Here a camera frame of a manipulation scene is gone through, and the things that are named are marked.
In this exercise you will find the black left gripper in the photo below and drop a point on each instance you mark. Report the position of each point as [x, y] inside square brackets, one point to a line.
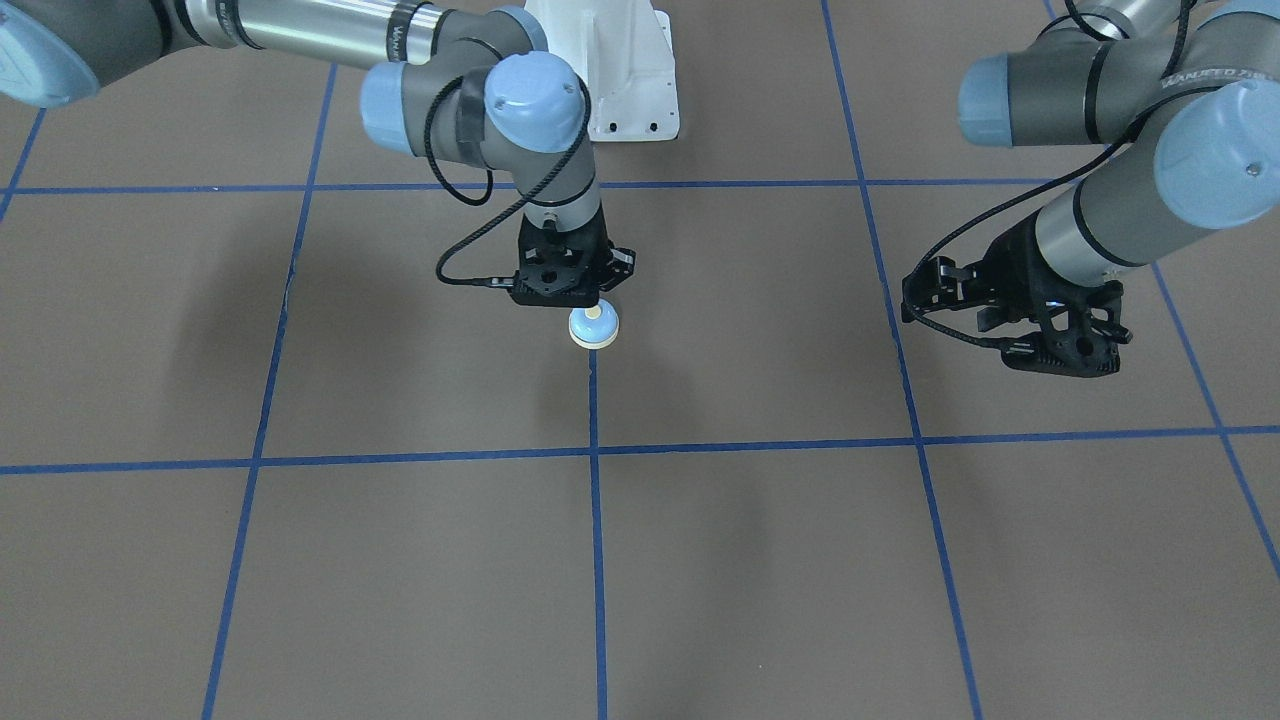
[1012, 266]

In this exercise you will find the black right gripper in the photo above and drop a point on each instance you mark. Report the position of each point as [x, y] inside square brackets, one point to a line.
[621, 266]

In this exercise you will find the white and blue bell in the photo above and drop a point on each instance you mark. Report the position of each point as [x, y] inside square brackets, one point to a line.
[594, 327]

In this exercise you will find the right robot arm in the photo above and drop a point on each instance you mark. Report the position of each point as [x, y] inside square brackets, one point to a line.
[478, 89]

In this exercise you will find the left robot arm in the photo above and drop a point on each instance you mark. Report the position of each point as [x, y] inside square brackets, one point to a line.
[1186, 120]

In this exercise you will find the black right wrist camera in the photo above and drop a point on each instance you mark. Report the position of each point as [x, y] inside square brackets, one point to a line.
[554, 286]

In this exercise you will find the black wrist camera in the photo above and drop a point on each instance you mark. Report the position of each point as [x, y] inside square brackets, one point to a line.
[554, 286]
[1087, 348]

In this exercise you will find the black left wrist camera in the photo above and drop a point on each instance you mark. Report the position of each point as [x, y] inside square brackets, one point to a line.
[1087, 348]

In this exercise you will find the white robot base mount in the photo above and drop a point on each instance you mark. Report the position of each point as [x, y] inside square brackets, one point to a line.
[623, 51]

